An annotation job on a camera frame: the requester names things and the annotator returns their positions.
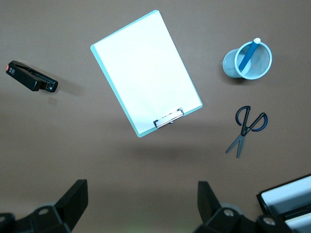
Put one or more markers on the black stapler with red end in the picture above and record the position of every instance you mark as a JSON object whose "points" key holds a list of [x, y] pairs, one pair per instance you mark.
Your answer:
{"points": [[26, 77]]}

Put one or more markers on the black and blue scissors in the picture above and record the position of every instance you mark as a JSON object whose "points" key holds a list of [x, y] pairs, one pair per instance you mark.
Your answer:
{"points": [[243, 132]]}

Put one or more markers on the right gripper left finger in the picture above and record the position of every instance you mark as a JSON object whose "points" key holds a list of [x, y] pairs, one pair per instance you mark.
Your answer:
{"points": [[60, 213]]}

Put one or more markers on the light blue mesh pen cup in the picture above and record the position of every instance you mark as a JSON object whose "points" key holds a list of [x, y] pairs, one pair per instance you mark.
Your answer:
{"points": [[229, 65]]}

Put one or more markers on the light green clipboard with paper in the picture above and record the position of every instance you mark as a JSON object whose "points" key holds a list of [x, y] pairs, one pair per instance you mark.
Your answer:
{"points": [[145, 72]]}

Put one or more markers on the blue marker with white cap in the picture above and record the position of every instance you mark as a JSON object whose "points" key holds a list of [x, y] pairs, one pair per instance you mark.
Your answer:
{"points": [[249, 54]]}

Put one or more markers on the black stacked paper tray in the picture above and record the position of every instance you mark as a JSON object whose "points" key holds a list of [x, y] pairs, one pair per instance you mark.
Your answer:
{"points": [[286, 194]]}

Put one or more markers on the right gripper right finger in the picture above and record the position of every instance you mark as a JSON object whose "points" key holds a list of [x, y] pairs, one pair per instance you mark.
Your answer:
{"points": [[213, 213]]}

